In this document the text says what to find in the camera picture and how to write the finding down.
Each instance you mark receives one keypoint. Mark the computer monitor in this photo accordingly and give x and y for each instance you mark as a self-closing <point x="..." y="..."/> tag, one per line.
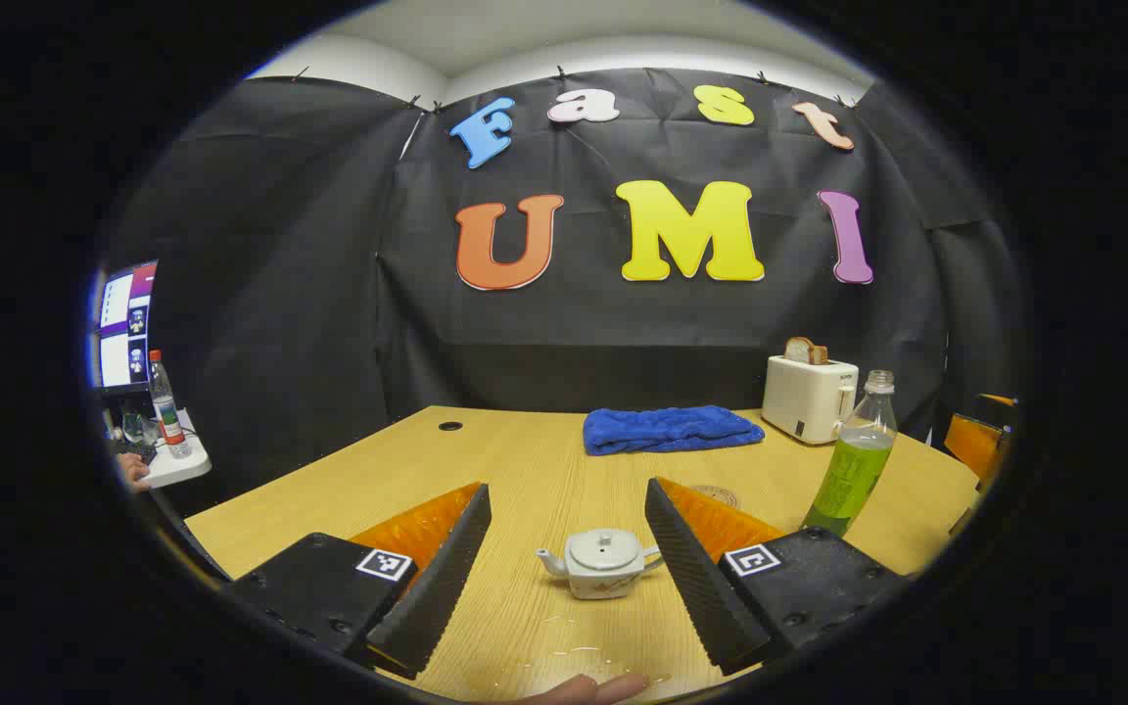
<point x="123" y="328"/>

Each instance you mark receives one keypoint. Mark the green label water bottle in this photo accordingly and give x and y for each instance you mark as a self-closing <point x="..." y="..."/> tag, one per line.
<point x="848" y="480"/>

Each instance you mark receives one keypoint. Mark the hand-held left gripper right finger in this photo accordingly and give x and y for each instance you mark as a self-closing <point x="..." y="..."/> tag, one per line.
<point x="691" y="578"/>

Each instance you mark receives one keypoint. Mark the round wooden coaster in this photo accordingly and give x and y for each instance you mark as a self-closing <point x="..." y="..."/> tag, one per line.
<point x="721" y="493"/>

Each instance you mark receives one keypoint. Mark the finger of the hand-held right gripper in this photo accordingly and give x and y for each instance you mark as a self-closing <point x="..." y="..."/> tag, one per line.
<point x="997" y="399"/>
<point x="975" y="446"/>

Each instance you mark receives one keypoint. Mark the black backdrop cloth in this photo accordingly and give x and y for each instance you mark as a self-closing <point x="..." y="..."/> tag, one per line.
<point x="329" y="294"/>

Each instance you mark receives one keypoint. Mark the blue towel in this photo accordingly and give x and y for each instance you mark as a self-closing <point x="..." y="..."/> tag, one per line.
<point x="667" y="431"/>

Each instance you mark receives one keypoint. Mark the bread slice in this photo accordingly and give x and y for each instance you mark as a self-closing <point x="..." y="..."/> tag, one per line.
<point x="804" y="351"/>

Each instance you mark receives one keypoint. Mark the white toaster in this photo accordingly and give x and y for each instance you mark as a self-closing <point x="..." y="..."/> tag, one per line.
<point x="804" y="397"/>

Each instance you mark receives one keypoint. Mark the small black device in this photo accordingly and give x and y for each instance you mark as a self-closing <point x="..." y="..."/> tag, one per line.
<point x="138" y="451"/>

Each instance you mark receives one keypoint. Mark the clear bottle with red cap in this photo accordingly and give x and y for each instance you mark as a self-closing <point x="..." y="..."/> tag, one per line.
<point x="169" y="416"/>

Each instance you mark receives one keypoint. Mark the white side table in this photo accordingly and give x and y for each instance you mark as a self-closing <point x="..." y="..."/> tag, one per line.
<point x="177" y="470"/>

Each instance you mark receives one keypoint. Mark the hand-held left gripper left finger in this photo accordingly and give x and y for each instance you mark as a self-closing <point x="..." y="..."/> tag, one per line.
<point x="446" y="578"/>

